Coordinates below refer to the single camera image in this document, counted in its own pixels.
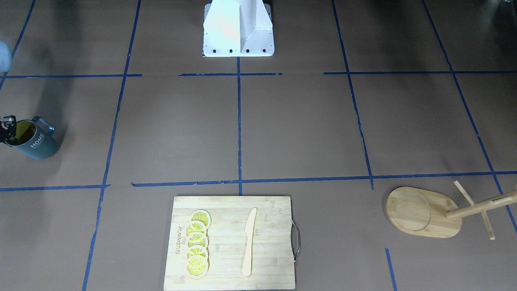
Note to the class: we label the teal mug yellow inside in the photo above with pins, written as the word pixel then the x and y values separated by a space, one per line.
pixel 34 138

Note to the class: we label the bamboo cutting board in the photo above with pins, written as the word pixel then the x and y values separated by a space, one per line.
pixel 213 226

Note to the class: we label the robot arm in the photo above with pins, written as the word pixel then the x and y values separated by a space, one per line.
pixel 6 59

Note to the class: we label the white pedestal column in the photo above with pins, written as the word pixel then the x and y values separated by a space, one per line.
pixel 238 28

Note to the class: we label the yellow plastic knife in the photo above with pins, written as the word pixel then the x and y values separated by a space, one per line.
pixel 249 233

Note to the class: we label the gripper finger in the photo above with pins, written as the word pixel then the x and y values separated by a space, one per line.
pixel 8 130

